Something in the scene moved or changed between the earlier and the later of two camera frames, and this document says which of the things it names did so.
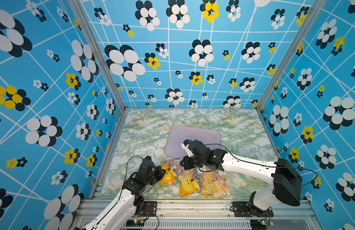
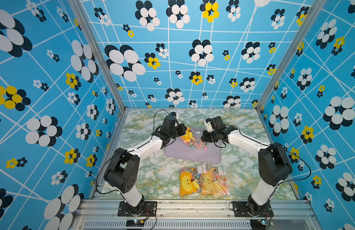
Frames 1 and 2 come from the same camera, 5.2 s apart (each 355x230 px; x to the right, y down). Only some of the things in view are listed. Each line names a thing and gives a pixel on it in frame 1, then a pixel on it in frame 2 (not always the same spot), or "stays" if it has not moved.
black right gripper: x=186 y=165 → x=204 y=138
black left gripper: x=158 y=169 → x=182 y=131
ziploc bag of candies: x=194 y=182 stays
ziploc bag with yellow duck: x=174 y=172 → x=193 y=139
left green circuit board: x=135 y=223 stays
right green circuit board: x=258 y=224 stays
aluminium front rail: x=210 y=215 stays
